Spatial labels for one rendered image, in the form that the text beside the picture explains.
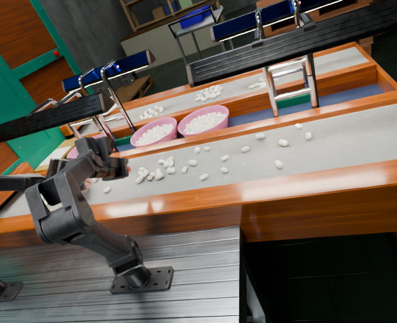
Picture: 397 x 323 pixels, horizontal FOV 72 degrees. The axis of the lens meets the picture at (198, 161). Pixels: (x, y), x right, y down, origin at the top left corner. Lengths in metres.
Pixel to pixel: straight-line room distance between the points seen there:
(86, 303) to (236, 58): 0.89
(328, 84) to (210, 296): 1.08
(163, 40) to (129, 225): 5.87
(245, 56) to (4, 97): 1.38
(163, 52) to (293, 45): 5.90
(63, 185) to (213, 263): 0.47
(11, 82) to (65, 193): 1.38
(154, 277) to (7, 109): 1.32
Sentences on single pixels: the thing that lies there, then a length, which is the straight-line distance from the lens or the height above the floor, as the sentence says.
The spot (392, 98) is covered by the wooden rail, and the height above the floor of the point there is 0.76.
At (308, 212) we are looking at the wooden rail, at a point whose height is 0.70.
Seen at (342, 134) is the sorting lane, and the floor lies 0.74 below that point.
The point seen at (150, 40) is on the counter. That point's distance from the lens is 6.74.
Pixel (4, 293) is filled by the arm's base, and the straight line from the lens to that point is 1.30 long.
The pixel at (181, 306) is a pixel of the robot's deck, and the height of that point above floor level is 0.67.
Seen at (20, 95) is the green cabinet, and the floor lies 1.14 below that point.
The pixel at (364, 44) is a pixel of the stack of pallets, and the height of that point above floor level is 0.15.
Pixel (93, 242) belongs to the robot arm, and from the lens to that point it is 0.69.
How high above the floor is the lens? 1.33
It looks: 32 degrees down
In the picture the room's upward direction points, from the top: 24 degrees counter-clockwise
